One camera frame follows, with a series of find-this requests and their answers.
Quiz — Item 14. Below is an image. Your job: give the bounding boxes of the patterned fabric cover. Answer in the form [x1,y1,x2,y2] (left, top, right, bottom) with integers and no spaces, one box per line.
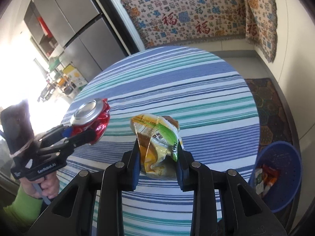
[121,0,246,49]

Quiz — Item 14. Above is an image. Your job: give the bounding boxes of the blue plastic trash basket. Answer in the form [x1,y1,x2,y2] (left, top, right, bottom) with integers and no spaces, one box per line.
[254,141,302,213]

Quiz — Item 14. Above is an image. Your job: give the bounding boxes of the silver refrigerator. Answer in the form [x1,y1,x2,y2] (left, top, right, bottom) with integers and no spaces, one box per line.
[33,0,127,82]

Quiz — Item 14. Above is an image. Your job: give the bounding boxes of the green yellow pastry bag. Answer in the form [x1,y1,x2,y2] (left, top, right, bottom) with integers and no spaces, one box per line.
[130,113,183,180]

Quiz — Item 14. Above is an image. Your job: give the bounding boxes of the colourful hexagon floor rug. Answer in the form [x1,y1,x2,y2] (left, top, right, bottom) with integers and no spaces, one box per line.
[245,78,293,151]

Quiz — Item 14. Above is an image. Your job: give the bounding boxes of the green white milk carton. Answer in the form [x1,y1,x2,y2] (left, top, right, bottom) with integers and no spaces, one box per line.
[254,168,264,195]

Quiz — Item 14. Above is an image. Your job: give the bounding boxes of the green sleeve forearm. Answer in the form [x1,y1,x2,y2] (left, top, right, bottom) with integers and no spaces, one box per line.
[1,186,43,233]

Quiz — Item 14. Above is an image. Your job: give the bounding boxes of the crushed red soda can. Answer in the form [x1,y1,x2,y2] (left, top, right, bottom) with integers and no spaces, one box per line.
[70,98,110,145]

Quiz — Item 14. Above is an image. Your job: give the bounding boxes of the blue striped tablecloth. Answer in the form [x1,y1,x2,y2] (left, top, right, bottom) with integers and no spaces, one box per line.
[56,45,261,236]

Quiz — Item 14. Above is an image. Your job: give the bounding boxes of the person's left hand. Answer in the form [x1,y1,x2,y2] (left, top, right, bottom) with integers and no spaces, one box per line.
[19,171,60,199]

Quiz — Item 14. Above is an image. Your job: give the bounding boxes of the kitchen storage shelf rack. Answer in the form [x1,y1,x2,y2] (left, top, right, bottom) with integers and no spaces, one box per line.
[23,1,87,102]

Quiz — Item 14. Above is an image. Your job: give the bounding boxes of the orange snack wrapper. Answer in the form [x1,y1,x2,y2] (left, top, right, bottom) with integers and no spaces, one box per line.
[262,164,280,196]

